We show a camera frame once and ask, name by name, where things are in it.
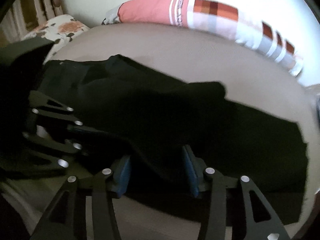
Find black pants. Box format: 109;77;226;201
39;55;308;224

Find floral white pillow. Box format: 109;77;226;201
22;14;89;63

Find wooden slatted headboard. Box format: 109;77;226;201
1;0;63;47

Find grey textured bed cover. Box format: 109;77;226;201
1;23;319;239

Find pink patchwork long pillow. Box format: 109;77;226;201
102;0;304;76

